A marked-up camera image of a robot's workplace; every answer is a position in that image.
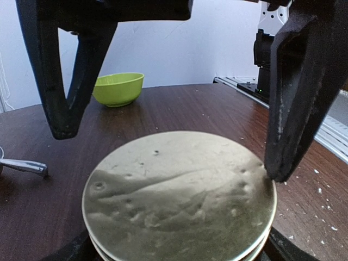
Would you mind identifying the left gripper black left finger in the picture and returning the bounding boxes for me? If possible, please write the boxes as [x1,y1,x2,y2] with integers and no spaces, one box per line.
[16,0,192,140]

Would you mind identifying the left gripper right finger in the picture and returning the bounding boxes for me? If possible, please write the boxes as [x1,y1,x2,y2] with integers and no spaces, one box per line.
[264,1,347,182]

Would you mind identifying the metal scoop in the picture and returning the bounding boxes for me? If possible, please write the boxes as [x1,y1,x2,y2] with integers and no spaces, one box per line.
[1,147,48,178]

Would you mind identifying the gold jar lid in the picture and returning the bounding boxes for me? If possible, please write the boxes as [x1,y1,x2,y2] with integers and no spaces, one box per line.
[82,131,277,260]

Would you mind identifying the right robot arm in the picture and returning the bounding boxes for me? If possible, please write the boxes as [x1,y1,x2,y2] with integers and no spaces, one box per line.
[253,2,288,98]

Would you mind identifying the green bowl right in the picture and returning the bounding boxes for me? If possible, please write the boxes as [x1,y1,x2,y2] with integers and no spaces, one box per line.
[92,72,145,108]

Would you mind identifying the aluminium front rail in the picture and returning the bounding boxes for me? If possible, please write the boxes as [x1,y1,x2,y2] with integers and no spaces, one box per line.
[213,77,347,163]

